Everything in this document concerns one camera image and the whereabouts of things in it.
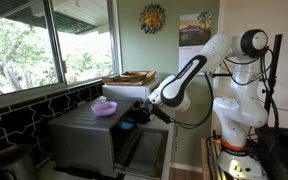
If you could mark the white microwave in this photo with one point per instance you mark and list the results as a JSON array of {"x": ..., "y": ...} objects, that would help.
[{"x": 124, "y": 91}]

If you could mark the wall calendar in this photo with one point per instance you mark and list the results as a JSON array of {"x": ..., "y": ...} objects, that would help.
[{"x": 194, "y": 30}]

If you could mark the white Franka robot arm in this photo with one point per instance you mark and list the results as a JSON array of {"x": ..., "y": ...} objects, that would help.
[{"x": 244, "y": 110}]

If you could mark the purple bowl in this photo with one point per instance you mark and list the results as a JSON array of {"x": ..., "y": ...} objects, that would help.
[{"x": 104, "y": 108}]

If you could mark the sun wall decoration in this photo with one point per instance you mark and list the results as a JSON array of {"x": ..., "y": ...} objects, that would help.
[{"x": 152, "y": 18}]

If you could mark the window frame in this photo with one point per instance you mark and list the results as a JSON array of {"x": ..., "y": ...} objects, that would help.
[{"x": 54, "y": 40}]

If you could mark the black equipment case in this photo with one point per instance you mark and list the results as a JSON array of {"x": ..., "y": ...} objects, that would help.
[{"x": 280, "y": 150}]

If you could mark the blue bowl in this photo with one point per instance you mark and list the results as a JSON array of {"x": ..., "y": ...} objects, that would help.
[{"x": 125, "y": 124}]

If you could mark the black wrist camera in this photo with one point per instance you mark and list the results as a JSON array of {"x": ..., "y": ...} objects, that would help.
[{"x": 162, "y": 115}]

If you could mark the metal pot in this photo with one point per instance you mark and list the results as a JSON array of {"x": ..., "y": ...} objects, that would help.
[{"x": 10, "y": 163}]

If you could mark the glass toaster oven door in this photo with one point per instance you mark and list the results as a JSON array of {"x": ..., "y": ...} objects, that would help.
[{"x": 144, "y": 150}]

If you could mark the silver toaster oven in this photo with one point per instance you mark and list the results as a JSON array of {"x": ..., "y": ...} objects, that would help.
[{"x": 84, "y": 133}]

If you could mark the wooden serving tray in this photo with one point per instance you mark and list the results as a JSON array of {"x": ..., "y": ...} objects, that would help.
[{"x": 114, "y": 80}]

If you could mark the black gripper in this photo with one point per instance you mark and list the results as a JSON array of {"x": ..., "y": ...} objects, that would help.
[{"x": 147, "y": 108}]

